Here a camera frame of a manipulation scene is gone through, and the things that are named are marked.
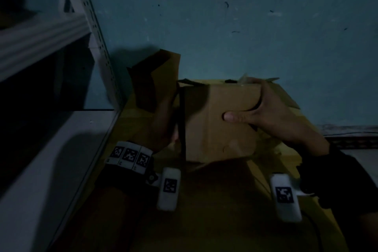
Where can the black left wristband with markers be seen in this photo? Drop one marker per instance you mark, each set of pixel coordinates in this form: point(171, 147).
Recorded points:
point(127, 163)

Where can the black patterned strip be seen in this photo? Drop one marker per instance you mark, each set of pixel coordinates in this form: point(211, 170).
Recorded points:
point(354, 138)

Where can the black right wristband with markers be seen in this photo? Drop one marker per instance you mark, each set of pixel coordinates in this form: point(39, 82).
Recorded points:
point(339, 178)

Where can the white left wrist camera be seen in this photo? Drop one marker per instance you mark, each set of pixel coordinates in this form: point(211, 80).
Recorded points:
point(169, 189)

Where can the brown cardboard box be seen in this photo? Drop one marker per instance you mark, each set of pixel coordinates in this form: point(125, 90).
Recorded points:
point(153, 80)
point(218, 136)
point(288, 98)

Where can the person's left hand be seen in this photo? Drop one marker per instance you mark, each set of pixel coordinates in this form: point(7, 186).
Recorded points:
point(165, 124)

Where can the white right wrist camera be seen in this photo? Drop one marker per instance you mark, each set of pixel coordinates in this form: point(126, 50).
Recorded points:
point(285, 198)

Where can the person's right hand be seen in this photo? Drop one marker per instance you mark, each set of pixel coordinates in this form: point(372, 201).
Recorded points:
point(277, 119)

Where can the person's left forearm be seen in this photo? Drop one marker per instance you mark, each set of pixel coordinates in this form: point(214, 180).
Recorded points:
point(100, 222)

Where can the white metal shelf rack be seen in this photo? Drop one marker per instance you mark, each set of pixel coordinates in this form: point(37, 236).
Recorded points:
point(44, 45)

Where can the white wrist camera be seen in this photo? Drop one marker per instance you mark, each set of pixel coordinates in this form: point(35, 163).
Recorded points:
point(285, 198)
point(169, 189)

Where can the person's right forearm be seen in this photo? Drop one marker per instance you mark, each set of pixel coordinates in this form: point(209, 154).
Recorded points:
point(367, 231)

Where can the black wristband with markers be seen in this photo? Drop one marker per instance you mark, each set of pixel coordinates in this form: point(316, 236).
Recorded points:
point(127, 163)
point(339, 178)

